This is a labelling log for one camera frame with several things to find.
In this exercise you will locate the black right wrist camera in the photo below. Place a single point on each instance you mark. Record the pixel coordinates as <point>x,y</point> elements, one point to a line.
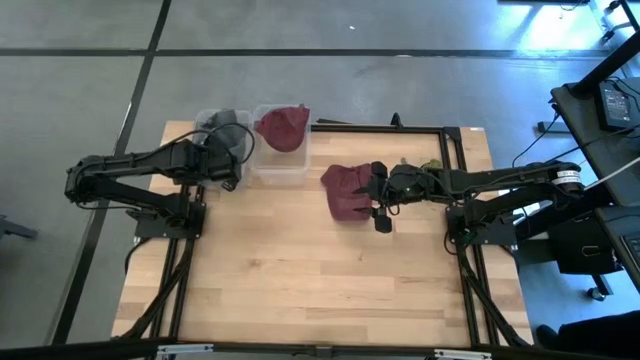
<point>410,181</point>

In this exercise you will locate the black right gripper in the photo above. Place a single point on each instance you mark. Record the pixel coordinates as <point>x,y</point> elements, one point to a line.
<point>384,190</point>

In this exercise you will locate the black power supply box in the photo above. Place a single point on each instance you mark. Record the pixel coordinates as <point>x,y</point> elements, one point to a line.
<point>615,105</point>

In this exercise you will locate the green spiky plant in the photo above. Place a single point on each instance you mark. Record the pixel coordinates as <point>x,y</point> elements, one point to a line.
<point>432,163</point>

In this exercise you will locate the black desk post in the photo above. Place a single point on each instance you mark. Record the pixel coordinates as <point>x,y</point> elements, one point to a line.
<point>605,67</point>

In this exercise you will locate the black keyboard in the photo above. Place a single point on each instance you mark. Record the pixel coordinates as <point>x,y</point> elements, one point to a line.
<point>632,247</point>

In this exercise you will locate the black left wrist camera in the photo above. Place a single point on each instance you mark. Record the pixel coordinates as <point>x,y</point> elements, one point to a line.
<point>186,159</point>

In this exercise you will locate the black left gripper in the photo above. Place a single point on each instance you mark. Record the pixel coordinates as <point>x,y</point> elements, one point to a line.
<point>217,162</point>

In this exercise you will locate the dark grey baseball cap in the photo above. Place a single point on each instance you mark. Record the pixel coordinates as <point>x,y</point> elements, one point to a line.
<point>220,120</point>

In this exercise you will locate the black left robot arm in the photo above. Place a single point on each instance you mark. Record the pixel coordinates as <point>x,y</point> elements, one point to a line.
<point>150,157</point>

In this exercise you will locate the black chair base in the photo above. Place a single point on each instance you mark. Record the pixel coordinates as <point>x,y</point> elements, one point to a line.
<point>12,227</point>

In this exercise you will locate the black table clamp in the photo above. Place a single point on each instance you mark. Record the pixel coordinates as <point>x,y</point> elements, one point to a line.
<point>396,121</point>

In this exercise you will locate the black aluminium table frame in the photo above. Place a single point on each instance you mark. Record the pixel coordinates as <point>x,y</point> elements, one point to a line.
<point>375,129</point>

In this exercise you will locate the maroon baseball cap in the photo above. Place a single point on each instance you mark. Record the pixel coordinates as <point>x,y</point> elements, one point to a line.
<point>345,195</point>
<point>282,129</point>

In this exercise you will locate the black camera rig bar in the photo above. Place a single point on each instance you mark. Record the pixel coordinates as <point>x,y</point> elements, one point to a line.
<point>75,350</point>

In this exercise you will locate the person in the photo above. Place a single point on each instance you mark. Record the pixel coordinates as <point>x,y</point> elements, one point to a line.
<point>600,335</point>

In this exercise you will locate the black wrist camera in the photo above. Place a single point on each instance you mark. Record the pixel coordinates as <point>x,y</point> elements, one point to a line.
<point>186,159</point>
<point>410,181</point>

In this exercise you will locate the clear plastic bin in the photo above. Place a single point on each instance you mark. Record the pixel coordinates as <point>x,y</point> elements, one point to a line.
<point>199,120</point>
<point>280,165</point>

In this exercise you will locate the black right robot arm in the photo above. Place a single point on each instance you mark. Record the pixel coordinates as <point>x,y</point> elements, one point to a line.
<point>500,177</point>

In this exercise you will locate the black side desk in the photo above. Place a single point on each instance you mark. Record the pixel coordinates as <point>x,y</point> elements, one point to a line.
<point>590,140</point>

